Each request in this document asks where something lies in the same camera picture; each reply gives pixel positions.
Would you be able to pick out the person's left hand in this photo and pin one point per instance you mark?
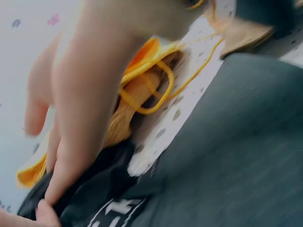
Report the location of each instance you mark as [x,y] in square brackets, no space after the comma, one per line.
[42,216]

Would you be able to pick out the person's right hand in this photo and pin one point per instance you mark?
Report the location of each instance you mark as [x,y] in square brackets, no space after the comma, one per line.
[94,71]

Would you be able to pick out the person's right fingers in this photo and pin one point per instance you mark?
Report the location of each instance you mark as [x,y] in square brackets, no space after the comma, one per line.
[75,132]

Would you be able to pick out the person's left fingers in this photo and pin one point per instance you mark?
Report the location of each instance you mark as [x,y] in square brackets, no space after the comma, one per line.
[48,215]

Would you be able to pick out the mustard knit cloth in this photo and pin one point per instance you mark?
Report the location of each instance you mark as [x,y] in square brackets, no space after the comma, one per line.
[142,87]

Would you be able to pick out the yellow fabric pouch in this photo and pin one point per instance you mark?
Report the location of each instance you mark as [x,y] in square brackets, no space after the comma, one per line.
[145,55]

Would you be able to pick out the beige cloth piece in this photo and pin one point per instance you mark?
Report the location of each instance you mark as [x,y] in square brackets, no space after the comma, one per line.
[246,39]

